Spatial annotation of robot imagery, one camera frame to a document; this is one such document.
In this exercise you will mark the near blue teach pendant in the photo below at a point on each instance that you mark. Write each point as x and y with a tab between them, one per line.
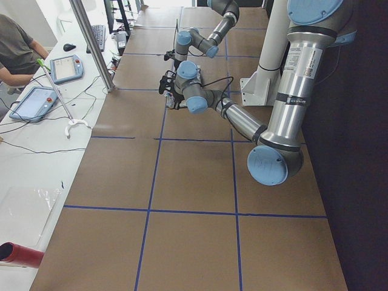
35	104

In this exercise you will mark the red cylinder tube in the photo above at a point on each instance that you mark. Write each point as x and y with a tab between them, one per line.
20	255

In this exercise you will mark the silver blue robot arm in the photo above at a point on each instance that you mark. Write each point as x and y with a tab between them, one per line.
192	37
276	97

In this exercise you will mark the clear plastic bag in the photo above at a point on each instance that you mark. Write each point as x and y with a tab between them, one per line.
25	212

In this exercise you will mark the white curved hook piece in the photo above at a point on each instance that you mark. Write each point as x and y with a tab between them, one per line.
73	123

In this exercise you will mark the seated person grey shirt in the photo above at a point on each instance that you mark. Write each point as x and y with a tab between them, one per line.
19	54

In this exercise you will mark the black keyboard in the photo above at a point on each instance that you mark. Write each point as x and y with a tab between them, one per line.
99	32

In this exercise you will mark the aluminium frame post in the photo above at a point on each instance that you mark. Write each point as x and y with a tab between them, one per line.
86	29

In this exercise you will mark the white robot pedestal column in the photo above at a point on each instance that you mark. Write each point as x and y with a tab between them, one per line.
262	87

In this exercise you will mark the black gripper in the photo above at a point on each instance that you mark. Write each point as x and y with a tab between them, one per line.
177	101
176	62

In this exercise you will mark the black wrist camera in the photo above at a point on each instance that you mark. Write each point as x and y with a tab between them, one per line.
169	55
167	84

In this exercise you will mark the black computer mouse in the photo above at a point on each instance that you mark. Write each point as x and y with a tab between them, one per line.
68	47

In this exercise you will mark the navy white striped polo shirt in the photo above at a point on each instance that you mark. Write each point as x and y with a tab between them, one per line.
170	94

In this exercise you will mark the blue teach pendant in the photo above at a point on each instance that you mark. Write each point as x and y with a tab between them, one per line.
66	69
35	104

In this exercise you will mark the far blue teach pendant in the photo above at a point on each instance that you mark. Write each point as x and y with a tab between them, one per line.
66	69

